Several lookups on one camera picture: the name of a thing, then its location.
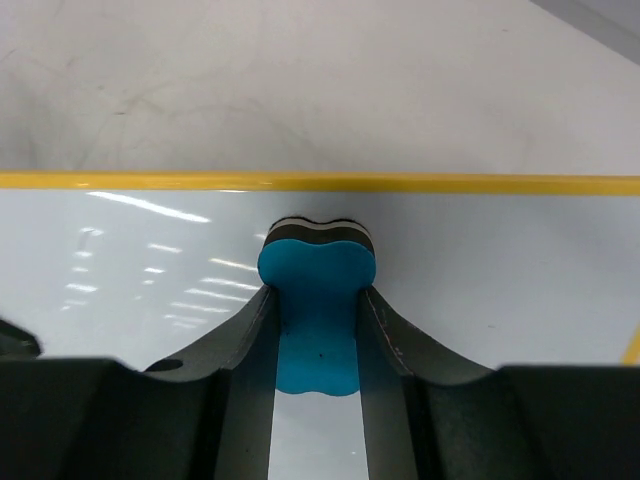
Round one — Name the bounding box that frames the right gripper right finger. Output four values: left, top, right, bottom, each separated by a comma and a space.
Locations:
357, 288, 639, 479

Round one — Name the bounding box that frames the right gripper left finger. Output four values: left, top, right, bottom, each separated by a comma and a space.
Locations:
1, 287, 280, 479

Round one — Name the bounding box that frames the blue whiteboard eraser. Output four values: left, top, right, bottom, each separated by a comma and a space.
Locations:
257, 216, 376, 397

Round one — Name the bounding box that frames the yellow framed whiteboard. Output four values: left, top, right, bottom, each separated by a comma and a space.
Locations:
1, 172, 639, 479

